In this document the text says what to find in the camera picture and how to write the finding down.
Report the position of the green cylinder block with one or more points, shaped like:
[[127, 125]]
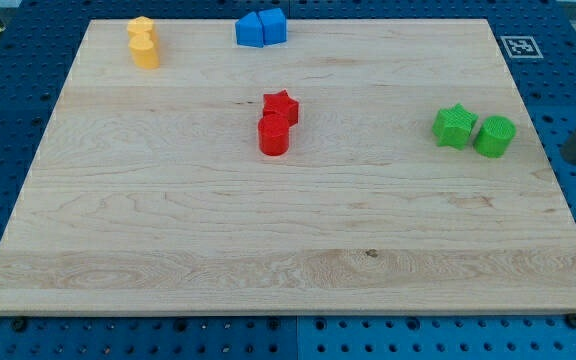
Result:
[[494, 136]]

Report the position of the green star block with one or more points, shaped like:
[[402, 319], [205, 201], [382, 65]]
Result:
[[453, 126]]

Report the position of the wooden board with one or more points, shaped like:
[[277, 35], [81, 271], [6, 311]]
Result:
[[149, 194]]

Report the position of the blue wedge block left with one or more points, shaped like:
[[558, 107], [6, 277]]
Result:
[[249, 31]]

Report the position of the white fiducial marker tag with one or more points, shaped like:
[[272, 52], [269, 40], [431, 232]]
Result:
[[521, 47]]

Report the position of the yellow heart block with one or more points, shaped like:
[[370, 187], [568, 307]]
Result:
[[144, 51]]

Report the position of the blue pentagon block right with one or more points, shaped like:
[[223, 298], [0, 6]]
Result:
[[274, 25]]

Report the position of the red cylinder block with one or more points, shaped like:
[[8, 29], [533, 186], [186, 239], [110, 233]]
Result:
[[273, 134]]

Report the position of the red star block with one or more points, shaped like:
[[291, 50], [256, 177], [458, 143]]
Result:
[[283, 104]]

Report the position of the yellow hexagon block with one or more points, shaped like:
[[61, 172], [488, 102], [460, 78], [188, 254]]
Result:
[[142, 25]]

